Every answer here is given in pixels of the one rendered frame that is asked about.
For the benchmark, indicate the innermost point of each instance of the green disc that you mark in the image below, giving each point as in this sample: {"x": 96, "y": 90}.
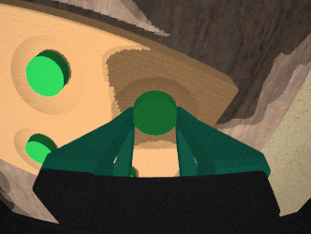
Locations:
{"x": 133, "y": 172}
{"x": 47, "y": 73}
{"x": 155, "y": 113}
{"x": 38, "y": 146}

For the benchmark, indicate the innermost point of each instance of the tan wooden tray with round pockets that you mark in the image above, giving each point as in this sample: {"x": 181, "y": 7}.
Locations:
{"x": 109, "y": 68}

